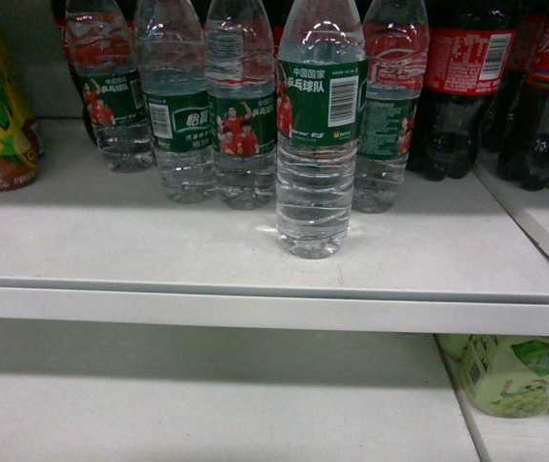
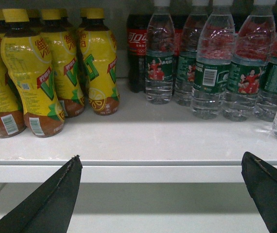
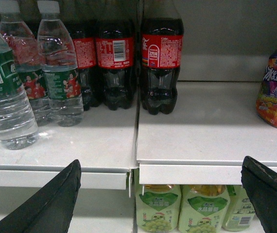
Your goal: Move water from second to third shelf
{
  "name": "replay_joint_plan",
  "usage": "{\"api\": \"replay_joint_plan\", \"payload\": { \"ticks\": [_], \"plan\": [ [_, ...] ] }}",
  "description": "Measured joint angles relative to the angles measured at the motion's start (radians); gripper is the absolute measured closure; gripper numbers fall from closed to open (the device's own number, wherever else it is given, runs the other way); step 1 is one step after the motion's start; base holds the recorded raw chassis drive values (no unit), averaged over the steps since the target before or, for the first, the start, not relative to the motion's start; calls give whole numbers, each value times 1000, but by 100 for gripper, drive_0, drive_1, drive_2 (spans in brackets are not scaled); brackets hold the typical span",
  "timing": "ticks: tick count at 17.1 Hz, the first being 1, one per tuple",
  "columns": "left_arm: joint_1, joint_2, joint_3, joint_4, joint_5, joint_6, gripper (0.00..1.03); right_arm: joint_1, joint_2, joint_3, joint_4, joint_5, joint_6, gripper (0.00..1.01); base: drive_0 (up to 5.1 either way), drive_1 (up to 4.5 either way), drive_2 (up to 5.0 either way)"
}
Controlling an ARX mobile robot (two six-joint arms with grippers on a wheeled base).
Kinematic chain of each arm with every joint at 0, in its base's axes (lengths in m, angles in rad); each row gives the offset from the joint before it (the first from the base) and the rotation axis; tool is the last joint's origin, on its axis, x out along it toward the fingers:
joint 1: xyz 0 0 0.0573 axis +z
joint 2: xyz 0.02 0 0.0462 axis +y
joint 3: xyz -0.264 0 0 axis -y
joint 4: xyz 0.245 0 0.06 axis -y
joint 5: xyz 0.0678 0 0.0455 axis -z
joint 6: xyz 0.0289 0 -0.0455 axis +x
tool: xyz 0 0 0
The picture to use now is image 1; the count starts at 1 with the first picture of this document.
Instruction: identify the clear water bottle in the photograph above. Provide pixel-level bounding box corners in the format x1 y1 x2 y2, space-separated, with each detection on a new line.
275 1 368 259

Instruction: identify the white metal shelf board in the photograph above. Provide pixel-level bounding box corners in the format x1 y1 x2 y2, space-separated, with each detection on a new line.
0 120 549 336

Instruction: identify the water bottle green label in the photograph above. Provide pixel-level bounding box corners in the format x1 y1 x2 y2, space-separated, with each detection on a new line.
353 0 430 214
65 1 154 173
134 1 216 204

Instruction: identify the leftmost water bottle green label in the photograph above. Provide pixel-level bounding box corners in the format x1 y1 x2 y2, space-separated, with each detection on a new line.
65 1 154 173

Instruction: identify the white lower shelf board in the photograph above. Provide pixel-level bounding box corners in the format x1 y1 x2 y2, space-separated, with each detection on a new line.
0 320 479 461

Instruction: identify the green grape juice bottle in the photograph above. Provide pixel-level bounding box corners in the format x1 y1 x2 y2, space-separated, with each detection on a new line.
457 334 549 419

